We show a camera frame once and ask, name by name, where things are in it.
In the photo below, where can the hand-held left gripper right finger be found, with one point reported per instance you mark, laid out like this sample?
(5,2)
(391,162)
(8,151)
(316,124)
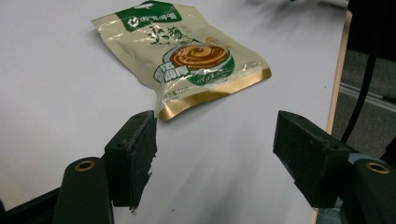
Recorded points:
(308,155)

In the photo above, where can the beige and green snack packet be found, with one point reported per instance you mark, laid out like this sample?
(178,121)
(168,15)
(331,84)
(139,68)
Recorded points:
(183,56)

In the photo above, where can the grey metal rail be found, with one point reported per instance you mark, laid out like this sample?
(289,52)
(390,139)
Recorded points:
(367,96)

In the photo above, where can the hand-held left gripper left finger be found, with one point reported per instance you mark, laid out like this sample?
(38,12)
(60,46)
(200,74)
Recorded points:
(132,161)

